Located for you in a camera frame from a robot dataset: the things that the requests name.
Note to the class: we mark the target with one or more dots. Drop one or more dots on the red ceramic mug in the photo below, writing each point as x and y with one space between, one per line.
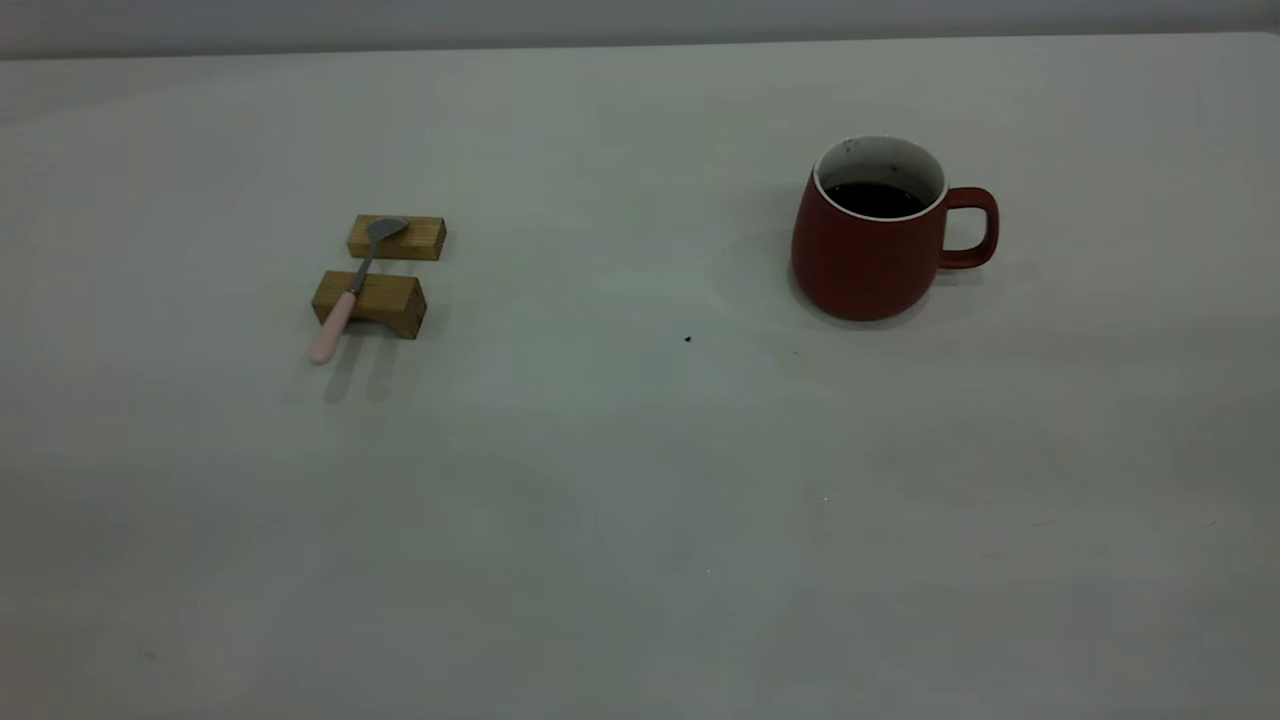
865 270

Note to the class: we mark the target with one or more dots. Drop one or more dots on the black coffee liquid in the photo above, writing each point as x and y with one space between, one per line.
875 200

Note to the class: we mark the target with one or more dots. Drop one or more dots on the flat wooden block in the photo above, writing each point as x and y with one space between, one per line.
420 240

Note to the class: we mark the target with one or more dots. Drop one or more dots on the arched wooden block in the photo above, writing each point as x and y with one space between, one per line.
395 300

